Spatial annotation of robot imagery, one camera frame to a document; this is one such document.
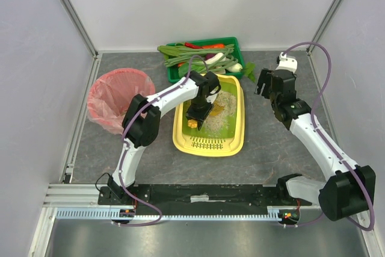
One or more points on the purple onion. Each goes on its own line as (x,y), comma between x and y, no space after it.
(209,56)

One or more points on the green leafy vegetable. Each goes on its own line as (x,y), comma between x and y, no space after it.
(171,51)

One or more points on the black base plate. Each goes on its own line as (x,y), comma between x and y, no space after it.
(249,194)

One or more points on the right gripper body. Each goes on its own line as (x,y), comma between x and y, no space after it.
(267,82)

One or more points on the cat litter pile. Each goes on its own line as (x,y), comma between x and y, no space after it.
(221,120)

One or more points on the green plastic crate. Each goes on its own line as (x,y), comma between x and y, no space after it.
(173,71)

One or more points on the green long beans bunch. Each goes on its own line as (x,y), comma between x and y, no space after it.
(185,58)

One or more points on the red chili pepper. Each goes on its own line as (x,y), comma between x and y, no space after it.
(192,46)

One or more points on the orange litter scoop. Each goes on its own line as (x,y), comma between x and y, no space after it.
(217,109)

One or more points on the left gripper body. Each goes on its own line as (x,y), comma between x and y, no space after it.
(199,112)

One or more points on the grey slotted cable duct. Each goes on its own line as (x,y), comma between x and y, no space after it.
(272,214)

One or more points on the green bok choy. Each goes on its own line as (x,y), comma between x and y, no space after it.
(183,69)

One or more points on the white radish with leaves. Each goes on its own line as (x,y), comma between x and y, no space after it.
(247,71)

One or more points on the red mesh trash bin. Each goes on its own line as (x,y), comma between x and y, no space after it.
(111,97)

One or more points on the yellow green litter box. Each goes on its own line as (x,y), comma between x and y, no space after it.
(195,142)

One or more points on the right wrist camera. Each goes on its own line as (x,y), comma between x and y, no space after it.
(286,62)

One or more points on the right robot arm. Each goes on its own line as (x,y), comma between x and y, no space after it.
(348,188)

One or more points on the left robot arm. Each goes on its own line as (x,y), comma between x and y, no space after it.
(142,121)

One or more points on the white scallion stalk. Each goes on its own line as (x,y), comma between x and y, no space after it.
(219,57)

